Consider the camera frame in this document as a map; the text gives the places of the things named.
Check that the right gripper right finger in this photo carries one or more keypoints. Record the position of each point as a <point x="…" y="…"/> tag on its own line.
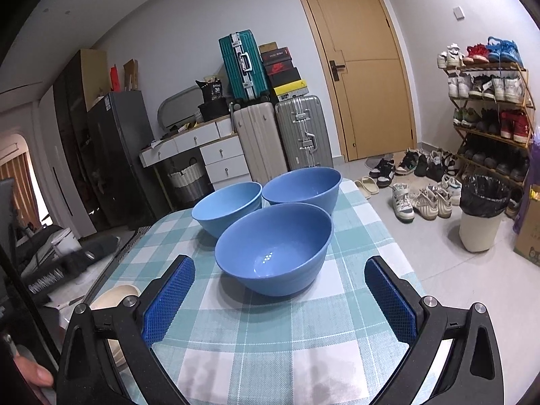
<point x="472" y="372"/>

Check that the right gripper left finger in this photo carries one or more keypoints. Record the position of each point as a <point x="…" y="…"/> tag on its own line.
<point x="87" y="371"/>

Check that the beige plate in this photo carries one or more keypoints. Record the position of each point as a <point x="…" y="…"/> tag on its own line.
<point x="109" y="299"/>

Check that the blue bowl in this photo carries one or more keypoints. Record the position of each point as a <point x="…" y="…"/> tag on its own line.
<point x="317" y="185"/>
<point x="276" y="251"/>
<point x="217" y="211"/>

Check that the person's left hand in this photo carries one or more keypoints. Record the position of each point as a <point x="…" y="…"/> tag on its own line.
<point x="33" y="373"/>

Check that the cardboard box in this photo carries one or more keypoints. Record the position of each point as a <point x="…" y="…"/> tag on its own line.
<point x="528" y="240"/>

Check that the teal checked tablecloth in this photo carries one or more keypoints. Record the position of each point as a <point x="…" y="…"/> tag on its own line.
<point x="330" y="344"/>

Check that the white trash bin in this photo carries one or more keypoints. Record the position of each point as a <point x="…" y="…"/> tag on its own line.
<point x="483" y="202"/>

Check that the black refrigerator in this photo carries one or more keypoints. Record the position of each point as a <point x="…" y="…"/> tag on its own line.
<point x="128" y="192"/>

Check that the purple bag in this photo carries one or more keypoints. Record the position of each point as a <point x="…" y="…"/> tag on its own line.
<point x="531" y="179"/>

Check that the woven laundry basket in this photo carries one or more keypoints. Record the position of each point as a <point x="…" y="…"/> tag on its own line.
<point x="190" y="184"/>

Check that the white drawer desk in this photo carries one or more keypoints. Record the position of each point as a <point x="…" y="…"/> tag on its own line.
<point x="219" y="146"/>

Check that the wooden shoe rack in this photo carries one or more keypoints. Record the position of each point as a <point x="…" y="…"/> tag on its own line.
<point x="494" y="117"/>

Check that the oval mirror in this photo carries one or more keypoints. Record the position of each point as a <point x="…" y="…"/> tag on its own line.
<point x="180" y="108"/>

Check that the silver suitcase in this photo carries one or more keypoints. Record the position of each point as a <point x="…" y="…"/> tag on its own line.
<point x="303" y="132"/>

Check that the black bag on desk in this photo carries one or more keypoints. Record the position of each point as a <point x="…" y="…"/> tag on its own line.
<point x="214" y="104"/>

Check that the beige suitcase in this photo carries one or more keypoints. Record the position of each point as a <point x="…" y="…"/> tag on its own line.
<point x="260" y="140"/>

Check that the wooden door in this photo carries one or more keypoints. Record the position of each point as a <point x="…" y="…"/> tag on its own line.
<point x="364" y="69"/>

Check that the teal suitcase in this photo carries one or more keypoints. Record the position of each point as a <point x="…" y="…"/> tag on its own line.
<point x="244" y="67"/>

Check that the stack of shoe boxes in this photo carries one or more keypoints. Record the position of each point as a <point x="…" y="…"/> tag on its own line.
<point x="283" y="76"/>

